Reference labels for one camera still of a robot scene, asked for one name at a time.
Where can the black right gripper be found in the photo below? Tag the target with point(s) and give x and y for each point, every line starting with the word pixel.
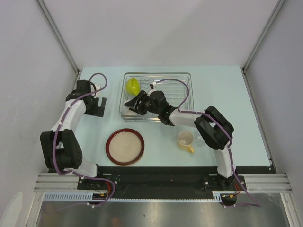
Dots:
pixel 145 96

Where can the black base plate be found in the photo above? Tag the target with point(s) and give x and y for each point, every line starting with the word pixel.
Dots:
pixel 160 183

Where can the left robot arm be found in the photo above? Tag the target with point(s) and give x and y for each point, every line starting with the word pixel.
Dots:
pixel 61 150

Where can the yellow mug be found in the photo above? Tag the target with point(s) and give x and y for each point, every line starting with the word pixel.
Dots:
pixel 185 140

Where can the metal wire dish rack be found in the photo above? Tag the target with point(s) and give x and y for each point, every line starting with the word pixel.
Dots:
pixel 176 86

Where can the clear glass cup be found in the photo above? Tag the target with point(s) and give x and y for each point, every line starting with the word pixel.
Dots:
pixel 200 142

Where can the red rimmed beige plate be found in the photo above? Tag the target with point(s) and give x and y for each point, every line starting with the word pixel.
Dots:
pixel 125 147

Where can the lime green bowl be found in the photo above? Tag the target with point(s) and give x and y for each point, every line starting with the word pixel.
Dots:
pixel 132 87

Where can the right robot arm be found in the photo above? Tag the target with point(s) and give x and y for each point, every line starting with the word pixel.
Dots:
pixel 214 128

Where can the white slotted cable duct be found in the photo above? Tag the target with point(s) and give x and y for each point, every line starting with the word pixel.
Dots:
pixel 88 197

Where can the aluminium frame rail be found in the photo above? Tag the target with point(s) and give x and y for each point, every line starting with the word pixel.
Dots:
pixel 267 183

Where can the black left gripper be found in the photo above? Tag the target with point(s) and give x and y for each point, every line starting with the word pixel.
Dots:
pixel 97 111

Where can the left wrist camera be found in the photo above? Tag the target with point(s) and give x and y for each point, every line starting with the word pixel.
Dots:
pixel 95 88

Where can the white bowl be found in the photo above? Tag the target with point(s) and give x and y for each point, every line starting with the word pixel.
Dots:
pixel 129 112

